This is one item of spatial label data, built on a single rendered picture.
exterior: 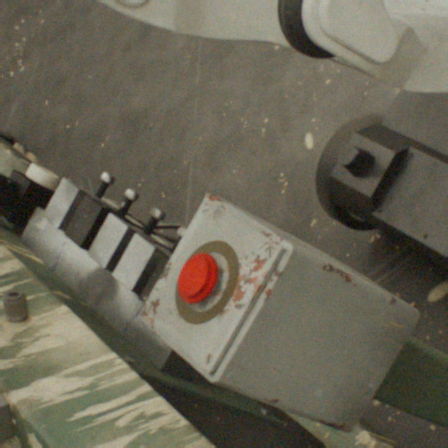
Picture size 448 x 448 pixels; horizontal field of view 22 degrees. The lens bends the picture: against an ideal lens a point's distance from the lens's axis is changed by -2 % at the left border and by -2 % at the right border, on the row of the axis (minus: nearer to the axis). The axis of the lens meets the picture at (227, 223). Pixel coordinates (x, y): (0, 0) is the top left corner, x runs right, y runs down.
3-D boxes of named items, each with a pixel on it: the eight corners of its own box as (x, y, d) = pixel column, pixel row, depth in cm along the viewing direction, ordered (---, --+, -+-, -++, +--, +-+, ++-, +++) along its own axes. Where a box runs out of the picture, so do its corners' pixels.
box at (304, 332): (430, 316, 98) (290, 243, 86) (357, 438, 98) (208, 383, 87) (344, 262, 107) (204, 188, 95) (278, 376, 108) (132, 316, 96)
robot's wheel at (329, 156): (400, 97, 202) (307, 134, 194) (419, 105, 199) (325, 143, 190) (407, 198, 212) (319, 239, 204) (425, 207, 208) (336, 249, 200)
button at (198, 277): (239, 272, 90) (219, 263, 89) (212, 318, 90) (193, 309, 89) (211, 252, 93) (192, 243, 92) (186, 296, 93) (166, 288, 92)
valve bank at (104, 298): (347, 317, 129) (192, 242, 113) (282, 427, 130) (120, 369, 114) (131, 170, 167) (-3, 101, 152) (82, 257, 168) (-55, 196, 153)
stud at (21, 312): (32, 320, 120) (29, 295, 119) (11, 327, 119) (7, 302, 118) (23, 310, 122) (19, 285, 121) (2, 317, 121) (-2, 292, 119)
